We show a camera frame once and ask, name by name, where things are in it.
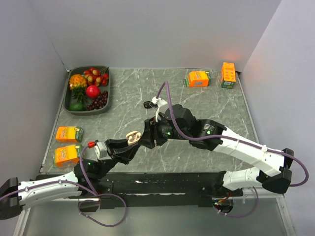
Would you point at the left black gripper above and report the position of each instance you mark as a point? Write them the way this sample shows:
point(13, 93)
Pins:
point(124, 154)

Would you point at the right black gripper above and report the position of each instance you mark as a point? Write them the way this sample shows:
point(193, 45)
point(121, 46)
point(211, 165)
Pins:
point(151, 132)

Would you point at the beige earbud charging case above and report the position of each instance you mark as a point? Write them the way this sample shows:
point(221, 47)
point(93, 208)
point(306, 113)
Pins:
point(133, 137)

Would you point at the black earbud charging case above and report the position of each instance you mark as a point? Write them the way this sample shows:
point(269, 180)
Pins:
point(147, 104)

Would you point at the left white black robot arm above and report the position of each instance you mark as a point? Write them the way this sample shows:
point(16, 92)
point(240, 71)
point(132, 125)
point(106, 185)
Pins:
point(16, 196)

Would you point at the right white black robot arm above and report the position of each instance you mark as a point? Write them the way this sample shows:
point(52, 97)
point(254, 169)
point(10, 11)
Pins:
point(269, 168)

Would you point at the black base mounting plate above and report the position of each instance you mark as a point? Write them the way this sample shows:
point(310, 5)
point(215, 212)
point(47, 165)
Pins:
point(166, 189)

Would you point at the orange box lower left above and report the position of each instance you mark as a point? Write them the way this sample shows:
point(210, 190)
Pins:
point(68, 155)

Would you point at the orange box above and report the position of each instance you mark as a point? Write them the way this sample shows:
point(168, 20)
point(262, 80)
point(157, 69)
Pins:
point(68, 155)
point(197, 79)
point(69, 134)

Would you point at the dark purple grape bunch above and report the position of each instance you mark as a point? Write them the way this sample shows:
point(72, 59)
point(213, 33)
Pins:
point(99, 102)

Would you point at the orange box upper left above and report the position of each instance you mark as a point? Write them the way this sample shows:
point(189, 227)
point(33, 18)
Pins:
point(69, 134)

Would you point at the green toy avocado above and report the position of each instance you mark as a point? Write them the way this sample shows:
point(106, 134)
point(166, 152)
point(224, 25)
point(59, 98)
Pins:
point(77, 106)

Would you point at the red toy apple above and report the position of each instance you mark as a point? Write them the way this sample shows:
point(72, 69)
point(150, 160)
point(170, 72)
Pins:
point(92, 91)

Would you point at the dark green fruit tray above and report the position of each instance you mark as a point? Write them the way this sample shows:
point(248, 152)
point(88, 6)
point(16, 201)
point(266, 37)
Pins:
point(68, 99)

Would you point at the red yellow cherry bunch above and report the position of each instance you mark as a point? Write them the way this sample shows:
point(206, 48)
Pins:
point(97, 77)

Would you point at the orange yellow toy pineapple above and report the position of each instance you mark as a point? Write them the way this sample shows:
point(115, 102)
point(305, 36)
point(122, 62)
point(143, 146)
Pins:
point(77, 85)

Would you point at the orange box top centre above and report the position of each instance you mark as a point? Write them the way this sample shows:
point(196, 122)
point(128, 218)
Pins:
point(197, 79)

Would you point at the orange green carton upright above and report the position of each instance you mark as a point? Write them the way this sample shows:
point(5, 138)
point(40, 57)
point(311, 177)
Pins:
point(228, 75)

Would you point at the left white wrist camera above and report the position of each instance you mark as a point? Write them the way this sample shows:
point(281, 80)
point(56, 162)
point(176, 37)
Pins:
point(99, 148)

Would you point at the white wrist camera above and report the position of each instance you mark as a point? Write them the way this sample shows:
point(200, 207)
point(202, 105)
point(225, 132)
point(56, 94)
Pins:
point(162, 106)
point(99, 148)

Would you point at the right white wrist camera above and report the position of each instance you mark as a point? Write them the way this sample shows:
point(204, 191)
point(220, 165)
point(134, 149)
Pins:
point(162, 106)

